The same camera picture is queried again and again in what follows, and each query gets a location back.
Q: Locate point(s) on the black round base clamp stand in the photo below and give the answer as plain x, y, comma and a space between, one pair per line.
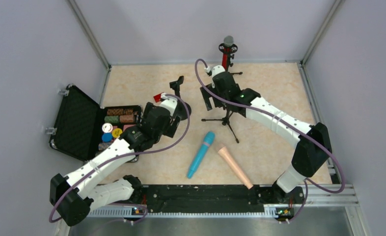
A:
179, 88

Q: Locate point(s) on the blue microphone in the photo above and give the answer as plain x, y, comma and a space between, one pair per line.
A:
206, 143

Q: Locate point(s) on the yellow round token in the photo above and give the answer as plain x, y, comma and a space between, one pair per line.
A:
117, 132

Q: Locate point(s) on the black shock mount tripod stand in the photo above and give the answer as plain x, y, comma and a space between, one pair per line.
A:
234, 49

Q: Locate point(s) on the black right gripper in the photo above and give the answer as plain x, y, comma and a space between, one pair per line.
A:
207, 99

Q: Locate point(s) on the white round token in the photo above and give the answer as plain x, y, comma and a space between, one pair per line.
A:
107, 127

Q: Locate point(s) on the black tripod clip mic stand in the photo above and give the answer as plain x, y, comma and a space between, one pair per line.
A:
225, 121

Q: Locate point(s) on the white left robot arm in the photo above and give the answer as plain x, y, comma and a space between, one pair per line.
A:
76, 194

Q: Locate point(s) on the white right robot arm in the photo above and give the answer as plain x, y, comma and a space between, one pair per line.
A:
311, 142

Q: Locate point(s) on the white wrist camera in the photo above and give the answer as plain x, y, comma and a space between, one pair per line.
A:
169, 102
215, 72

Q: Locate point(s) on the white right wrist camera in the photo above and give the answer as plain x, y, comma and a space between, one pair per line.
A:
215, 72

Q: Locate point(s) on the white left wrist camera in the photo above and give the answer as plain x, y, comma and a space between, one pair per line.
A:
169, 102

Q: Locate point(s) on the blue round token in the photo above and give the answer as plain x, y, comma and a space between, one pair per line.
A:
107, 137

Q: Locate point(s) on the pink microphone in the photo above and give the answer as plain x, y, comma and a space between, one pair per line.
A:
225, 154

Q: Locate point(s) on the red toy brick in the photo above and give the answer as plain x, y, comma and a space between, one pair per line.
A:
158, 97

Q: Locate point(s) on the red glitter microphone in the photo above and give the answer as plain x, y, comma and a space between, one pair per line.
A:
225, 48

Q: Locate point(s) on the open black carrying case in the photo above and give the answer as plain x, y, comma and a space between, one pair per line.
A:
77, 131

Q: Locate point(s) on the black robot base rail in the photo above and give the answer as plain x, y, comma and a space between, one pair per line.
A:
214, 198

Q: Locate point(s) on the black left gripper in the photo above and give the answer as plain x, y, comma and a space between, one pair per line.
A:
182, 106

